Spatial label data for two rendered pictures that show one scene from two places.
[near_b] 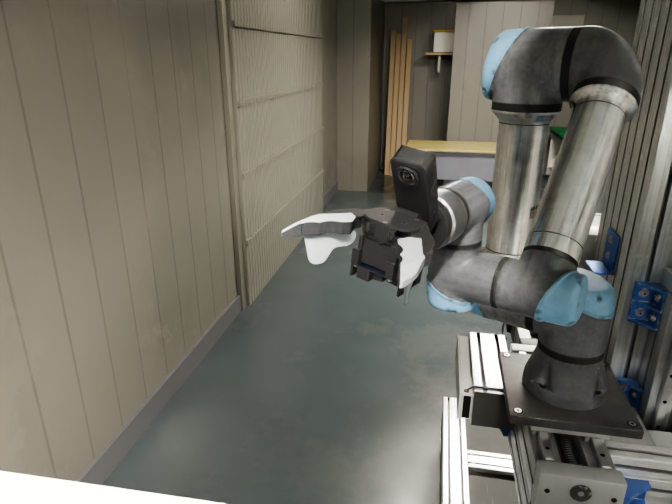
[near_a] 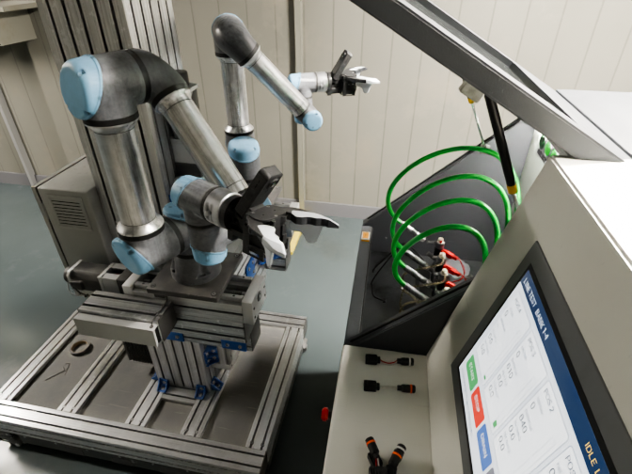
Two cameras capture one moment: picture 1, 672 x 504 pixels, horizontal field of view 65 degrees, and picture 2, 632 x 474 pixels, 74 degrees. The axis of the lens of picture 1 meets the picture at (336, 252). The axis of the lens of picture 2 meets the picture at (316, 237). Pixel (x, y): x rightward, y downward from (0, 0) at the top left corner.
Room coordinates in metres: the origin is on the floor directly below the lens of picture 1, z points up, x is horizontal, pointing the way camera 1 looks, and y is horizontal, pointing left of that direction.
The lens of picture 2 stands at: (0.49, 0.59, 1.85)
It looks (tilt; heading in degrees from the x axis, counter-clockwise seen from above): 34 degrees down; 270
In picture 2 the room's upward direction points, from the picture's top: straight up
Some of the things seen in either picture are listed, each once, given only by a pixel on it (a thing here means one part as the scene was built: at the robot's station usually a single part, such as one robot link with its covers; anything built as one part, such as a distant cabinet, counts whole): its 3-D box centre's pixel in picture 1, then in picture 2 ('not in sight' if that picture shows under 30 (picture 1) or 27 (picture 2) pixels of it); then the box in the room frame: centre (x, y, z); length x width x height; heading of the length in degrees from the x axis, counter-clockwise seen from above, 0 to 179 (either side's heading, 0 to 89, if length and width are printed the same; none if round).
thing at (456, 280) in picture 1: (463, 274); (213, 234); (0.72, -0.19, 1.34); 0.11 x 0.08 x 0.11; 53
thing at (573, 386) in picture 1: (567, 364); (194, 257); (0.86, -0.44, 1.09); 0.15 x 0.15 x 0.10
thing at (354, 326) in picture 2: not in sight; (359, 291); (0.33, -0.54, 0.87); 0.62 x 0.04 x 0.16; 80
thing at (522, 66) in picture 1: (517, 187); (128, 175); (0.94, -0.33, 1.41); 0.15 x 0.12 x 0.55; 53
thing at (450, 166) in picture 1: (458, 173); not in sight; (6.14, -1.45, 0.33); 1.24 x 0.63 x 0.66; 79
